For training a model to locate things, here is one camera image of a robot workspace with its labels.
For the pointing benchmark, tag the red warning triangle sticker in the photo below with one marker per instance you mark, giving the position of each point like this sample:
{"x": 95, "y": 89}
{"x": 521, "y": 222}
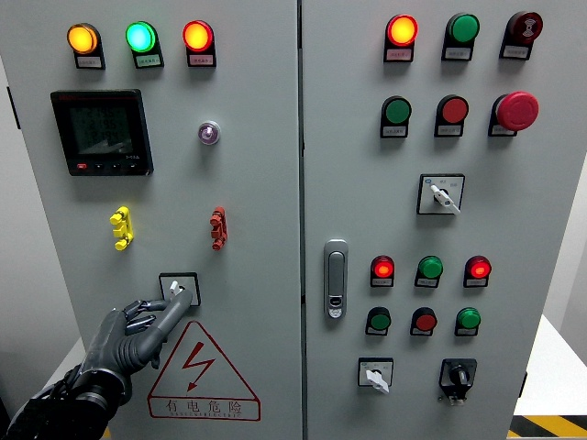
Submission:
{"x": 198, "y": 359}

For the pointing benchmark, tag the black yellow striped tape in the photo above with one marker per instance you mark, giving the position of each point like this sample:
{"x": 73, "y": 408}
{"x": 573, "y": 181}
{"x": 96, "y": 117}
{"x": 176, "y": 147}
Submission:
{"x": 550, "y": 426}
{"x": 106, "y": 433}

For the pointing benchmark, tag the pale grey cabinet door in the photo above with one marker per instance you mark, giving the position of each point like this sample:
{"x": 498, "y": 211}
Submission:
{"x": 257, "y": 206}

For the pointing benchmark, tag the black display meter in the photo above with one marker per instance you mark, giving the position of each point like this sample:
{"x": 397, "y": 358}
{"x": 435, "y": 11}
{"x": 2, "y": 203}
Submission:
{"x": 103, "y": 133}

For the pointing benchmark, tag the white round lamp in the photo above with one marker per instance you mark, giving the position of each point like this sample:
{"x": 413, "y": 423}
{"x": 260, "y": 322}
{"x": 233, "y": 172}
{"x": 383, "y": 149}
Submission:
{"x": 208, "y": 132}

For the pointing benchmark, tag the silver door lock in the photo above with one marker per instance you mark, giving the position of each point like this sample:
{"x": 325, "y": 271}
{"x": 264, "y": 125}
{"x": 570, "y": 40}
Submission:
{"x": 336, "y": 275}

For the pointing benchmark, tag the black cabinet hinge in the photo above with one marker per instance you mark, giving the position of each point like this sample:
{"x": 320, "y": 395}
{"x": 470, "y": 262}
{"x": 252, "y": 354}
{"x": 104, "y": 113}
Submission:
{"x": 523, "y": 385}
{"x": 14, "y": 107}

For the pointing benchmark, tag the small label plate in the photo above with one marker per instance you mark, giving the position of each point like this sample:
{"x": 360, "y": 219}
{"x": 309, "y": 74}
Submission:
{"x": 399, "y": 54}
{"x": 474, "y": 282}
{"x": 381, "y": 282}
{"x": 465, "y": 331}
{"x": 89, "y": 62}
{"x": 501, "y": 130}
{"x": 515, "y": 52}
{"x": 148, "y": 60}
{"x": 457, "y": 53}
{"x": 420, "y": 332}
{"x": 201, "y": 59}
{"x": 376, "y": 331}
{"x": 395, "y": 131}
{"x": 425, "y": 282}
{"x": 449, "y": 130}

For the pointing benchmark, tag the small green push button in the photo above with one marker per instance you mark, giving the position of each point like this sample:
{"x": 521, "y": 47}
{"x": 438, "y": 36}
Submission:
{"x": 380, "y": 321}

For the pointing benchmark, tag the small red lit lamp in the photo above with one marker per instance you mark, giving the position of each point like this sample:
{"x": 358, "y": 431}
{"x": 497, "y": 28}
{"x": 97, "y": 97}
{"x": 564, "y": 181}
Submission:
{"x": 383, "y": 267}
{"x": 479, "y": 267}

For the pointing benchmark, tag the large yellow lit lamp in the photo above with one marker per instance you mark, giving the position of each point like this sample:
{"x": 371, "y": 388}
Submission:
{"x": 82, "y": 39}

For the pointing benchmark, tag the large green lit lamp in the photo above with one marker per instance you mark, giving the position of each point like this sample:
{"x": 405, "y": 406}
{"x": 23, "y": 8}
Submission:
{"x": 140, "y": 36}

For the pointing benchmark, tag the small red push button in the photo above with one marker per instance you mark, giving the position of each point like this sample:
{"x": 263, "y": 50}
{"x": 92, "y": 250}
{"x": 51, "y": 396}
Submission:
{"x": 425, "y": 321}

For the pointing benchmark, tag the large red lit lamp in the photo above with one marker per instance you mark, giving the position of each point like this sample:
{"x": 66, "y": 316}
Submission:
{"x": 197, "y": 36}
{"x": 402, "y": 30}

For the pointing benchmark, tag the small green lamp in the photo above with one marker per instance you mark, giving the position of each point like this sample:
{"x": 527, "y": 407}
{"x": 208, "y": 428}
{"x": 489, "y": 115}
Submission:
{"x": 431, "y": 267}
{"x": 468, "y": 318}

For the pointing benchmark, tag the large green push button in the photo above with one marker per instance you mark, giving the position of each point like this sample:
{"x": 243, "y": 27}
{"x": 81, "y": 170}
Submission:
{"x": 398, "y": 111}

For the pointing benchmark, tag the pale grey door with lock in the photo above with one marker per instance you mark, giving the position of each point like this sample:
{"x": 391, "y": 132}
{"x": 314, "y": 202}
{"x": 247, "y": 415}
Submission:
{"x": 504, "y": 229}

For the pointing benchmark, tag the large red push button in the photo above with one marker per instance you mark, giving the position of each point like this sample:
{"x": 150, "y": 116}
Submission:
{"x": 454, "y": 110}

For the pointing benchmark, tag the large red stop button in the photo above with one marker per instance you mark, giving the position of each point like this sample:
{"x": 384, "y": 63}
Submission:
{"x": 517, "y": 111}

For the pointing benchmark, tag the dark red buzzer lamp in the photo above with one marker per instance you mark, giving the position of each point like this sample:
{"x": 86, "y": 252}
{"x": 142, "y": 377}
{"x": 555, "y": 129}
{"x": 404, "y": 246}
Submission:
{"x": 526, "y": 25}

